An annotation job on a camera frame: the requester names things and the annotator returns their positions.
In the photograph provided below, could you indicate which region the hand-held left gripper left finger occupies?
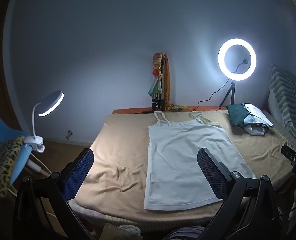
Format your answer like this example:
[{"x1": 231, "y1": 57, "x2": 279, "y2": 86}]
[{"x1": 13, "y1": 148, "x2": 96, "y2": 240}]

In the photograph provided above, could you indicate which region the leopard print cloth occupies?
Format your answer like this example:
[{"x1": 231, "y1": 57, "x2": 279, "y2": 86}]
[{"x1": 0, "y1": 135, "x2": 26, "y2": 198}]

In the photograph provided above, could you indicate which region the black ring light tripod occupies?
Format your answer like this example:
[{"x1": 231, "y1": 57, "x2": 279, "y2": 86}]
[{"x1": 219, "y1": 80, "x2": 236, "y2": 107}]

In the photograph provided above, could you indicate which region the white fuzzy underblanket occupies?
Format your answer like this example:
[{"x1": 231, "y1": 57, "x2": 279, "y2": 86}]
[{"x1": 71, "y1": 201, "x2": 138, "y2": 227}]

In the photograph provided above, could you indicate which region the white lamp cable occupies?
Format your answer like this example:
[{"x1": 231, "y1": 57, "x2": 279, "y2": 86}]
[{"x1": 9, "y1": 151, "x2": 54, "y2": 197}]

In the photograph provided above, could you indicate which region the person's striped clothing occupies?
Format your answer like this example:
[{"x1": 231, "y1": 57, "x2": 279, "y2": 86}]
[{"x1": 163, "y1": 226, "x2": 206, "y2": 240}]

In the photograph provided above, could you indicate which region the green white striped pillow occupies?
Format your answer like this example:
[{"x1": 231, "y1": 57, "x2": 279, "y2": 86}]
[{"x1": 268, "y1": 65, "x2": 296, "y2": 143}]

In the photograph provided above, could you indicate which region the tripod with colourful scarf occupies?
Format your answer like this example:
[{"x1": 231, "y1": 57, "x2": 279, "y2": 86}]
[{"x1": 147, "y1": 52, "x2": 188, "y2": 110}]

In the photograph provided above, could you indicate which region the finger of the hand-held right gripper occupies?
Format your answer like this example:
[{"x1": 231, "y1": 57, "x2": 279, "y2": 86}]
[{"x1": 281, "y1": 145, "x2": 296, "y2": 162}]

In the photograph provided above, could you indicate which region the thin black cable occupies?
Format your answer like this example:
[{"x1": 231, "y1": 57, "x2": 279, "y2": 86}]
[{"x1": 278, "y1": 195, "x2": 296, "y2": 217}]

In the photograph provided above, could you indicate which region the white tank top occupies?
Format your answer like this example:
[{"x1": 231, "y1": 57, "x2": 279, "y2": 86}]
[{"x1": 144, "y1": 111, "x2": 257, "y2": 211}]

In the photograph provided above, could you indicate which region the beige blanket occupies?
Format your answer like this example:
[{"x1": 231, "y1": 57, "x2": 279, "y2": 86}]
[{"x1": 71, "y1": 110, "x2": 296, "y2": 224}]

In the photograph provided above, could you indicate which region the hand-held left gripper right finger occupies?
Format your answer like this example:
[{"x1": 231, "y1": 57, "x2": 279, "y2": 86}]
[{"x1": 197, "y1": 147, "x2": 282, "y2": 240}]

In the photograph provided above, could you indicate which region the white clip desk lamp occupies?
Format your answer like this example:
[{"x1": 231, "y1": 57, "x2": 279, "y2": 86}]
[{"x1": 25, "y1": 90, "x2": 64, "y2": 153}]

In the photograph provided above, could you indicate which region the white crochet cloth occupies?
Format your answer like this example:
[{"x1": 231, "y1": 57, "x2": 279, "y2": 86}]
[{"x1": 117, "y1": 224, "x2": 141, "y2": 235}]

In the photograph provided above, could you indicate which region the round white ring light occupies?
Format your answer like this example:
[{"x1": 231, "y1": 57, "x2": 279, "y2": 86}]
[{"x1": 218, "y1": 38, "x2": 257, "y2": 81}]

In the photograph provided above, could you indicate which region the black gooseneck phone holder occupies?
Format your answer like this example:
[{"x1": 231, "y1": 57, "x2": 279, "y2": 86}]
[{"x1": 235, "y1": 59, "x2": 251, "y2": 73}]

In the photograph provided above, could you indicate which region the black ring light cable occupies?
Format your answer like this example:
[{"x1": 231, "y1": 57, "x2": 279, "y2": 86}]
[{"x1": 197, "y1": 81, "x2": 232, "y2": 111}]

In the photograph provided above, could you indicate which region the folded green patterned cloth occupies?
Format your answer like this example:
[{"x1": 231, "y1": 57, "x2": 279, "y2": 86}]
[{"x1": 226, "y1": 103, "x2": 254, "y2": 128}]

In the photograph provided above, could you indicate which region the blue plastic chair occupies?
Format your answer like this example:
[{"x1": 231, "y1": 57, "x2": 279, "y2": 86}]
[{"x1": 0, "y1": 101, "x2": 36, "y2": 185}]

